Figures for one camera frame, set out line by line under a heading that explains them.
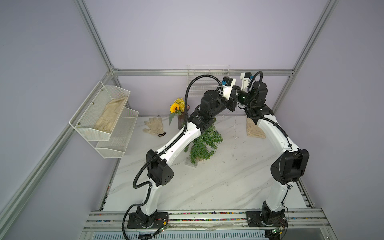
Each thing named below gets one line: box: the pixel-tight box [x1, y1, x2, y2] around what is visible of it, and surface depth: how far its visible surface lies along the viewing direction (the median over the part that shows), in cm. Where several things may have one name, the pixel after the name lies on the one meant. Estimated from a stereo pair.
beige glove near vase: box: [142, 117, 167, 137], surface depth 117 cm
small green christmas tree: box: [184, 118, 223, 164], surface depth 85 cm
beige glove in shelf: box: [93, 96, 128, 134], surface depth 81 cm
